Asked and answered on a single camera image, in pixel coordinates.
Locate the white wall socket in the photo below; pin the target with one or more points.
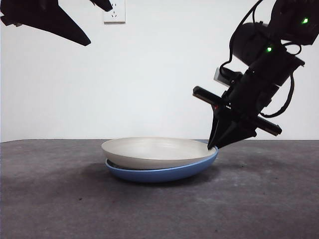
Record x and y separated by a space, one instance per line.
118 17

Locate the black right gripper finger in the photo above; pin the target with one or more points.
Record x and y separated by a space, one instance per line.
240 133
219 124

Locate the blue round plate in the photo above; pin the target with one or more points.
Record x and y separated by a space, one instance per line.
159 175

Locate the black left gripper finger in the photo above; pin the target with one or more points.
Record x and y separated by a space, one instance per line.
42 17
103 4

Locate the white round plate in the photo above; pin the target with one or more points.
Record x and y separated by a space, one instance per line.
149 152

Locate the pale grey camera box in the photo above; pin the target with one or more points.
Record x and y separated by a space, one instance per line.
218 76

